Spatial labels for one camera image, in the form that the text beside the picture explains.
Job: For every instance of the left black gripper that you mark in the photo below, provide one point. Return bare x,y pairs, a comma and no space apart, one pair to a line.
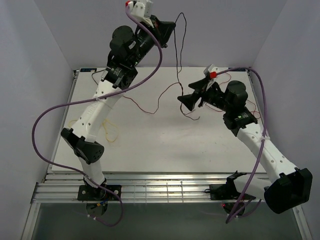
163,31

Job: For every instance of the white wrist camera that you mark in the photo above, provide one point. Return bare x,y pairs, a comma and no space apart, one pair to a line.
140,10
210,73

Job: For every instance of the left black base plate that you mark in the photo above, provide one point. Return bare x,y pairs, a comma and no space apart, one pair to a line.
89,193

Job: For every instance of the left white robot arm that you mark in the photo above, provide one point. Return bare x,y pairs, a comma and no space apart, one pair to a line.
81,137

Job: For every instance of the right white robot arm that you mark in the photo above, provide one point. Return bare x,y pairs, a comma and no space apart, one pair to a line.
287,186

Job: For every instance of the blue label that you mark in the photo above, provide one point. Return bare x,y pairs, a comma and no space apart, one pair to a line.
88,70
237,69

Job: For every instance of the aluminium rail frame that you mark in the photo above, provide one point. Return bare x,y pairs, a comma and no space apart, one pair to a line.
160,156

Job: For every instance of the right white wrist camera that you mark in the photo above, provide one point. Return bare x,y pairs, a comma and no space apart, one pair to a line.
210,73

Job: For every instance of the left blue label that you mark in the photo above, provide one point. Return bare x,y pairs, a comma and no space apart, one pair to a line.
88,70

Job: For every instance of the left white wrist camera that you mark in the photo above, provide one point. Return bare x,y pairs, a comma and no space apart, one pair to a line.
140,10

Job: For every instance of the right blue label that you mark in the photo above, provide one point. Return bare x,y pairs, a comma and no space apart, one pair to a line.
237,69

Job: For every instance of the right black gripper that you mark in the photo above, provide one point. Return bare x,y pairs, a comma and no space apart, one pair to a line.
200,87

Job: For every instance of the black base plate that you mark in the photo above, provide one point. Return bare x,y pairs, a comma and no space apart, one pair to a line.
89,193
222,192

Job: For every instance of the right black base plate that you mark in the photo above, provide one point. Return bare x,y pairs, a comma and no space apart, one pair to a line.
222,192

